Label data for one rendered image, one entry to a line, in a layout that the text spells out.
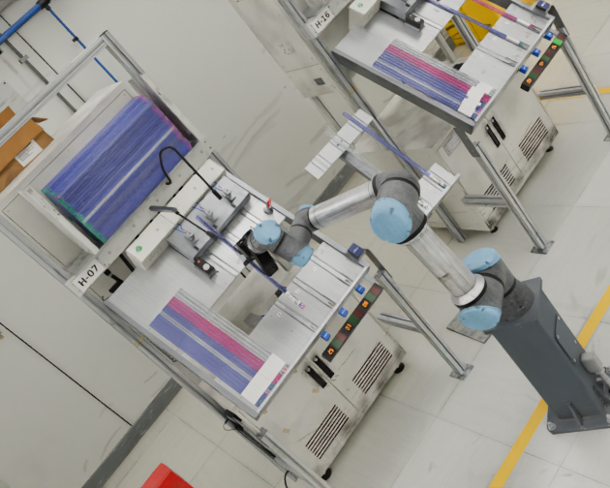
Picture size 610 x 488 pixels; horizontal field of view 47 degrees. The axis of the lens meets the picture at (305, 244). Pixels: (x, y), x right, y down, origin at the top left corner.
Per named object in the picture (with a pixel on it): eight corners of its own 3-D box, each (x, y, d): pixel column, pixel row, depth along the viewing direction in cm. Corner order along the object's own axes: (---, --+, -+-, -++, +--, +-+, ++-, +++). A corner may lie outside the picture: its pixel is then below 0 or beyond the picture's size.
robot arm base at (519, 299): (534, 281, 224) (521, 260, 220) (532, 317, 214) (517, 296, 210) (492, 291, 233) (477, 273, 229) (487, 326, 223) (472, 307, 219)
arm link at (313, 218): (411, 146, 197) (289, 202, 228) (404, 170, 190) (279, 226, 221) (434, 175, 202) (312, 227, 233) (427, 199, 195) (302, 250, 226)
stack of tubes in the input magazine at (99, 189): (194, 145, 267) (145, 92, 255) (104, 244, 251) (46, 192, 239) (181, 147, 278) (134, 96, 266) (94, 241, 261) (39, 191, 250)
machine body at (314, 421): (414, 360, 318) (336, 272, 291) (325, 491, 296) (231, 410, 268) (333, 335, 373) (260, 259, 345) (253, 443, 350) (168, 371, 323)
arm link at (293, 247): (320, 236, 219) (289, 219, 217) (310, 261, 212) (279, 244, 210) (310, 249, 225) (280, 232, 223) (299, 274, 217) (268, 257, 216)
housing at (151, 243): (229, 186, 283) (225, 167, 270) (149, 277, 267) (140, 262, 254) (214, 175, 285) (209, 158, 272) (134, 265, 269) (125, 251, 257)
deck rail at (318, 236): (369, 270, 265) (370, 264, 260) (366, 274, 265) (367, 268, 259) (225, 176, 284) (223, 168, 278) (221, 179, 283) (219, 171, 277)
